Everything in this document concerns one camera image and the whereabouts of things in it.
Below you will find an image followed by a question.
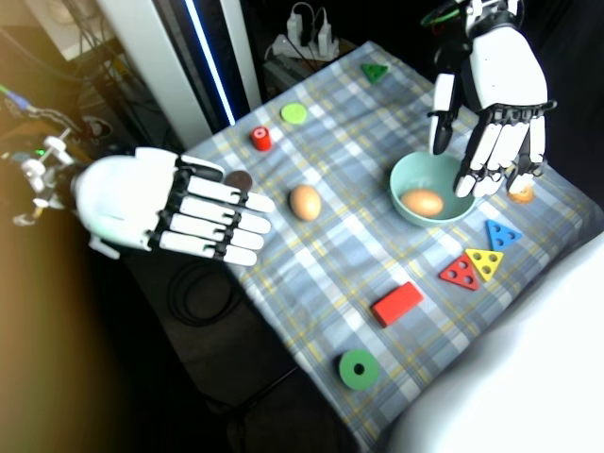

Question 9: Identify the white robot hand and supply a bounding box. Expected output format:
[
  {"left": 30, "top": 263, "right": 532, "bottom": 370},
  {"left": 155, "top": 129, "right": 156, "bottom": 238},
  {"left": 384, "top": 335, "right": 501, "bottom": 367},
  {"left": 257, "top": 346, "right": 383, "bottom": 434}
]
[
  {"left": 428, "top": 23, "right": 559, "bottom": 199},
  {"left": 70, "top": 145, "right": 277, "bottom": 268}
]

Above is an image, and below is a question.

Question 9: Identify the brown egg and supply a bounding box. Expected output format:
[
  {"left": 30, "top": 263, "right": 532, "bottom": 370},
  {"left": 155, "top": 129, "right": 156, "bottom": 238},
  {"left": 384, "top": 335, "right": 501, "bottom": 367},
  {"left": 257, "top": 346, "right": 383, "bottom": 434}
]
[
  {"left": 289, "top": 184, "right": 324, "bottom": 222},
  {"left": 400, "top": 188, "right": 445, "bottom": 218}
]

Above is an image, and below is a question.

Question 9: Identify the mint green bowl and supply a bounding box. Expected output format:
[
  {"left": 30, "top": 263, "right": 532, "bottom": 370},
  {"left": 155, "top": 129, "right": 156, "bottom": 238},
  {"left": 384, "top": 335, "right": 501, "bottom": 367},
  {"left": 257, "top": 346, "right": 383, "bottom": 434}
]
[{"left": 389, "top": 151, "right": 477, "bottom": 228}]

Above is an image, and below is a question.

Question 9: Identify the chocolate sandwich cookie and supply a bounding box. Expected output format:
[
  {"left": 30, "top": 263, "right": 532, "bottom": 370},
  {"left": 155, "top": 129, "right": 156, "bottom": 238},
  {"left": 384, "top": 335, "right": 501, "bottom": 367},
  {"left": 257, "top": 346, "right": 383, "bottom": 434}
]
[{"left": 224, "top": 170, "right": 254, "bottom": 193}]

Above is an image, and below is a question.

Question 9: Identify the tan round biscuit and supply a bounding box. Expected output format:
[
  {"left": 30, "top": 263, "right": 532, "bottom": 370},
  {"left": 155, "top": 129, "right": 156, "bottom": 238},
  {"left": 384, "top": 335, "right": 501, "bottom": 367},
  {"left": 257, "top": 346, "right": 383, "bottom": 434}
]
[{"left": 507, "top": 184, "right": 536, "bottom": 205}]

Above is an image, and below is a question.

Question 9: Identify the green triangle block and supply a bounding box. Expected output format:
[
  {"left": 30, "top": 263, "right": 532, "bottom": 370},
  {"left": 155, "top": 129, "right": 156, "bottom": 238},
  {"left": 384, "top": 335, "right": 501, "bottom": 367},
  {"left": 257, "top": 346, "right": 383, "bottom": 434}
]
[{"left": 361, "top": 62, "right": 390, "bottom": 85}]

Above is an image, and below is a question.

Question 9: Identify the white column with blue light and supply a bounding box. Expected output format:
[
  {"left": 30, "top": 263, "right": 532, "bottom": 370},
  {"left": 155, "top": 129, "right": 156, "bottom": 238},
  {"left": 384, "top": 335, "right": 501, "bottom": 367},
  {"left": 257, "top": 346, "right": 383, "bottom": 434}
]
[{"left": 96, "top": 0, "right": 263, "bottom": 151}]

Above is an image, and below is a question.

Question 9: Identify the red cylinder block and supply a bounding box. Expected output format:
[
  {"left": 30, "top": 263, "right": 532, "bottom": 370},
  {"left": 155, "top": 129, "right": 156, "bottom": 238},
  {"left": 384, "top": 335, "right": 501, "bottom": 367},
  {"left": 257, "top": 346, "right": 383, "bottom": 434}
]
[{"left": 249, "top": 126, "right": 274, "bottom": 152}]

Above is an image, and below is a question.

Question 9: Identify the blue triangle block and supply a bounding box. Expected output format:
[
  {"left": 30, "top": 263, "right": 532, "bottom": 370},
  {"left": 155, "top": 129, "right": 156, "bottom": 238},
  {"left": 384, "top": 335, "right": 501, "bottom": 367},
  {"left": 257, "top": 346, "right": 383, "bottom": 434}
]
[{"left": 485, "top": 219, "right": 524, "bottom": 252}]

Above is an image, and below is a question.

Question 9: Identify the white plug adapter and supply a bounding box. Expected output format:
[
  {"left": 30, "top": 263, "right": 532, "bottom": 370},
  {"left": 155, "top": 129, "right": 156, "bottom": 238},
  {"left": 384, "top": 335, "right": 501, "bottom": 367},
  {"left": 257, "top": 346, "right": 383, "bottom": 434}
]
[
  {"left": 286, "top": 2, "right": 312, "bottom": 46},
  {"left": 314, "top": 7, "right": 338, "bottom": 56}
]

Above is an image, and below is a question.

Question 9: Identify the green sandwich cookie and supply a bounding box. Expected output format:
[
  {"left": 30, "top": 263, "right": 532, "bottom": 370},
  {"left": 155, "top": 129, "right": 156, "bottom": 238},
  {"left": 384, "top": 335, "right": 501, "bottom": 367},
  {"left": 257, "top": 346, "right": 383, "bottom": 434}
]
[{"left": 279, "top": 102, "right": 309, "bottom": 126}]

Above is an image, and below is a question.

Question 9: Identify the yellow triangle block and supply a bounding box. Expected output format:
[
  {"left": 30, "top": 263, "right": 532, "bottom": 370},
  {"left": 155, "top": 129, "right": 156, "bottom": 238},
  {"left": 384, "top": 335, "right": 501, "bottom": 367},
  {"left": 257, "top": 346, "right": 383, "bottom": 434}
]
[{"left": 464, "top": 248, "right": 505, "bottom": 283}]

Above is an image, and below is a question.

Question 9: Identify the red triangle block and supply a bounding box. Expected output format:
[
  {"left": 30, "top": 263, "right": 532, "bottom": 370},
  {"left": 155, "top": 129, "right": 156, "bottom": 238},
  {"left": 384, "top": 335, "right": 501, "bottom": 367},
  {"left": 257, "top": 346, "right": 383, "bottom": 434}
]
[{"left": 438, "top": 254, "right": 481, "bottom": 293}]

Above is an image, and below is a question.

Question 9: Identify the blue plaid cloth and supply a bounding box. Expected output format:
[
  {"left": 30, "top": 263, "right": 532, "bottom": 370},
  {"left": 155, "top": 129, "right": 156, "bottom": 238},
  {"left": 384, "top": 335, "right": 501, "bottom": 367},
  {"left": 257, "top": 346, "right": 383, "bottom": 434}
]
[{"left": 186, "top": 41, "right": 604, "bottom": 453}]

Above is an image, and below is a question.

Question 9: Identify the white power strip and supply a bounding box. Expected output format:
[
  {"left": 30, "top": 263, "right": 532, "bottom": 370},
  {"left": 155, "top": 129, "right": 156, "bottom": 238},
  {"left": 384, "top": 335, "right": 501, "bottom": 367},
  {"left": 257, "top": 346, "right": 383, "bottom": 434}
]
[{"left": 263, "top": 32, "right": 342, "bottom": 62}]

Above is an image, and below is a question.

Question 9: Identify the red rectangular block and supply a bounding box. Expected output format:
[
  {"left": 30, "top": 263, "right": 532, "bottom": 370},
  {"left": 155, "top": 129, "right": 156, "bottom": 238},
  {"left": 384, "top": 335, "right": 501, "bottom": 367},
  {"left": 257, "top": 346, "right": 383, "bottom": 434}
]
[{"left": 371, "top": 281, "right": 425, "bottom": 328}]

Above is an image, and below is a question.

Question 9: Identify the coiled black cable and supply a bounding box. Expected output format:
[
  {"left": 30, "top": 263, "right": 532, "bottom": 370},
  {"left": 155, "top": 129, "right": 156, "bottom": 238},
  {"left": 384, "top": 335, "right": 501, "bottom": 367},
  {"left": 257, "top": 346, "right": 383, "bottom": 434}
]
[{"left": 167, "top": 259, "right": 237, "bottom": 327}]

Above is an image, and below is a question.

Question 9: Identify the green wooden ring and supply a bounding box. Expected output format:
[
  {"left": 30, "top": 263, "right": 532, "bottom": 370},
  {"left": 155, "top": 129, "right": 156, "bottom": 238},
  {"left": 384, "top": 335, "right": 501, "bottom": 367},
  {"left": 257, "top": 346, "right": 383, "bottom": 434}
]
[{"left": 337, "top": 347, "right": 381, "bottom": 392}]

